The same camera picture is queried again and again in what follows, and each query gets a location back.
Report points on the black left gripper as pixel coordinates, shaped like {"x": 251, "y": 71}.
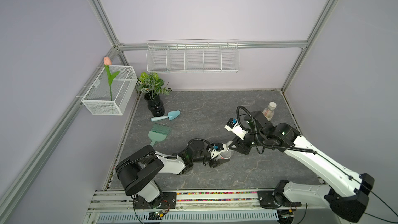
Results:
{"x": 214, "y": 164}

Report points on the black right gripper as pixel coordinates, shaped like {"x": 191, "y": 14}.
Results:
{"x": 239, "y": 145}

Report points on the clear bottle yellow white label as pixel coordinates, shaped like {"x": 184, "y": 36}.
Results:
{"x": 226, "y": 152}

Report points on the clear bottle red cream label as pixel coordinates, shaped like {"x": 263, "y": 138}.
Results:
{"x": 268, "y": 112}

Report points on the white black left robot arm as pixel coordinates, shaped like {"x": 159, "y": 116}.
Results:
{"x": 137, "y": 172}

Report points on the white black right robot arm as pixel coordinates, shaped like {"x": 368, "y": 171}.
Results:
{"x": 344, "y": 191}

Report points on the green hand brush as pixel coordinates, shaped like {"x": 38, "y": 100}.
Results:
{"x": 161, "y": 129}

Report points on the light blue plastic trowel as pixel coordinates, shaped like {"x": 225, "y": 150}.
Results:
{"x": 171, "y": 116}

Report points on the black glossy plant vase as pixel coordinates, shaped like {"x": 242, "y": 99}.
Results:
{"x": 156, "y": 105}

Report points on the green artificial leafy plant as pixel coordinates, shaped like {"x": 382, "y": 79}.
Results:
{"x": 152, "y": 85}

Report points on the pink artificial tulip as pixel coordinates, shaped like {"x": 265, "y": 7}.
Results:
{"x": 110, "y": 76}

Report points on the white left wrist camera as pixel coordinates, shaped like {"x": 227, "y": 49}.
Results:
{"x": 216, "y": 149}

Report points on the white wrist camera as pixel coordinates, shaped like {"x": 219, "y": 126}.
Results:
{"x": 216, "y": 149}
{"x": 233, "y": 126}

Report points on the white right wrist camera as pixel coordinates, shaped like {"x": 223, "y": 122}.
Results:
{"x": 233, "y": 126}

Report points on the grey slotted cable duct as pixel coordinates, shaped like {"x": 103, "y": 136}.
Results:
{"x": 177, "y": 217}

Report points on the white wire wall shelf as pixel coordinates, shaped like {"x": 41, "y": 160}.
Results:
{"x": 193, "y": 56}

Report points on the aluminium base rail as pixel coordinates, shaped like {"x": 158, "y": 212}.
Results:
{"x": 185, "y": 200}

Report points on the white wire basket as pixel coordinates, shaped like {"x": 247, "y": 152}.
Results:
{"x": 96, "y": 96}

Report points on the aluminium frame profiles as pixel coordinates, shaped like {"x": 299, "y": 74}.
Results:
{"x": 29, "y": 173}

